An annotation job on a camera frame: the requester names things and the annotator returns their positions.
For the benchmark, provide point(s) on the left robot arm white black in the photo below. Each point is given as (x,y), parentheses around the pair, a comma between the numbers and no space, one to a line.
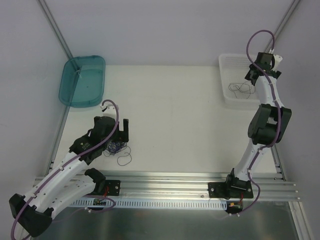
(72,179)

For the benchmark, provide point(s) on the white perforated plastic basket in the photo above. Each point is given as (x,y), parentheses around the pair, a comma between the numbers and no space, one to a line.
(238,93)

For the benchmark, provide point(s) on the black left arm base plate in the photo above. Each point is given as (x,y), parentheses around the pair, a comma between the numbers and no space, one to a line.
(111,188)

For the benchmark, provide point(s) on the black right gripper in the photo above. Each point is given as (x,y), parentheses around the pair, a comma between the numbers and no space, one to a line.
(253,74)

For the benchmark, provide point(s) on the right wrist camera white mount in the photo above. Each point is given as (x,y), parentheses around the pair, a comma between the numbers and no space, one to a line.
(276,58)

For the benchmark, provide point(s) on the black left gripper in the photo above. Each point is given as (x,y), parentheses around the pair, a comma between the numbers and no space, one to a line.
(122,135)

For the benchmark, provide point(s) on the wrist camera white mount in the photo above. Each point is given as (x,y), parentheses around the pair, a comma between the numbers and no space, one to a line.
(276,58)
(106,107)

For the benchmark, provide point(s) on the aluminium frame post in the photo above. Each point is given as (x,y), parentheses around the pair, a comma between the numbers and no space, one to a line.
(289,13)
(55,28)

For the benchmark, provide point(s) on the aluminium mounting rail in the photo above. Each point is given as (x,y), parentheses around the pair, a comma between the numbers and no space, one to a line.
(193,186)

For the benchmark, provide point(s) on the left aluminium frame post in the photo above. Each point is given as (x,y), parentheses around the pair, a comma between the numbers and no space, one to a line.
(55,28)

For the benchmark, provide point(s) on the right aluminium frame post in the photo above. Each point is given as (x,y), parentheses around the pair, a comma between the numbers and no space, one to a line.
(289,13)

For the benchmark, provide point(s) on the teal plastic bin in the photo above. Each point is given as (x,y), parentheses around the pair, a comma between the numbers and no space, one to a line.
(83,81)

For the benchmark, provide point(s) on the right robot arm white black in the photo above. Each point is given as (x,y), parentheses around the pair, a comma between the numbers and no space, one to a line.
(266,128)

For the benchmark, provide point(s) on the white slotted cable duct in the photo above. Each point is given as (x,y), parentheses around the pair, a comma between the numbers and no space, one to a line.
(135,203)

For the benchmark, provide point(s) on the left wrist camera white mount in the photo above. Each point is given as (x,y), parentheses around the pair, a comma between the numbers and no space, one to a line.
(106,107)

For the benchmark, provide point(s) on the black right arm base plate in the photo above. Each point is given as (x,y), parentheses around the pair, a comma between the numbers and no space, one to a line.
(227,191)

